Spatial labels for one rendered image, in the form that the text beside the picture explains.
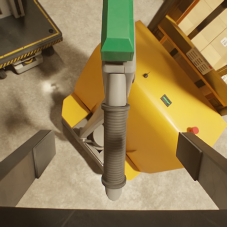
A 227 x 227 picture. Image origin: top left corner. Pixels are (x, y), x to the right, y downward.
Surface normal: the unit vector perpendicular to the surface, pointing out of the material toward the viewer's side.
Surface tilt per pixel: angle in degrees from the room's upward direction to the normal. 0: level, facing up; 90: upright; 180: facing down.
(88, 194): 0
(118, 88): 25
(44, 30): 0
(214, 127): 0
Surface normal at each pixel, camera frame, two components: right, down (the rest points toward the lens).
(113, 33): 0.01, -0.26
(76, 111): 0.00, 0.00
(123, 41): 0.00, 0.50
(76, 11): 0.29, -0.25
